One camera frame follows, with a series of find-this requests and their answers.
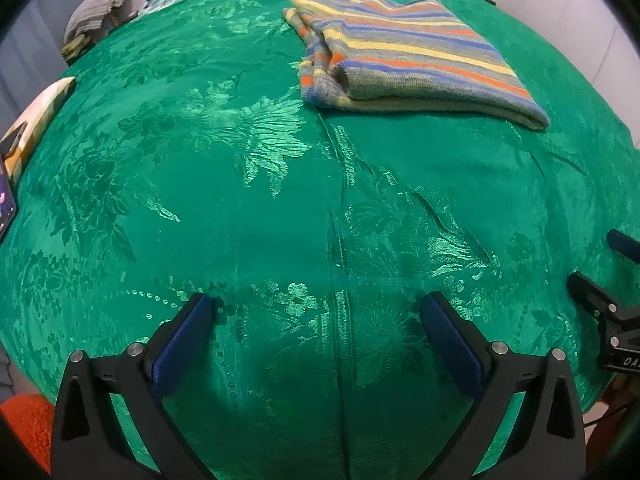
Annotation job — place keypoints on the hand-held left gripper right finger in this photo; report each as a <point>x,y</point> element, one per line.
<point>455,345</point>

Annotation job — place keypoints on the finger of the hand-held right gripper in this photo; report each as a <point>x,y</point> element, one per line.
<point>587,290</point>
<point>625,244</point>

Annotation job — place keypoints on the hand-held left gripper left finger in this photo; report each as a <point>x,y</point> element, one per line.
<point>180,345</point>

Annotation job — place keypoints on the striped knit sweater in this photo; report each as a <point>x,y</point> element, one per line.
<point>425,60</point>

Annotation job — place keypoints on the green floral bedspread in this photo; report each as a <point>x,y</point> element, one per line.
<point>200,210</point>

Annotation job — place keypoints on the orange fuzzy cloth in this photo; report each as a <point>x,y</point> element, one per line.
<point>30,420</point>

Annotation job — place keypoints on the smartphone with lit screen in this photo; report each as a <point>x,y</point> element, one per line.
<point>5,200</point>

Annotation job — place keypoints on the white wardrobe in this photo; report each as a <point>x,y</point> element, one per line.
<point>575,20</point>

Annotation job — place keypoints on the dark smartphone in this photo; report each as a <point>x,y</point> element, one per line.
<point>11,142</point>

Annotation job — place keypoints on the patterned cream cushion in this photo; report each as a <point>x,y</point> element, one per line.
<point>40,110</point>

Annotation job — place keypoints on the olive cloth bundle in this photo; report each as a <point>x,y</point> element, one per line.
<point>75,47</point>

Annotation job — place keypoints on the grey curtain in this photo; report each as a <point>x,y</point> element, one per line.
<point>25,60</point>

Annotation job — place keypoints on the grey checked cloth pile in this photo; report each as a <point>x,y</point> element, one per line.
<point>100,5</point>

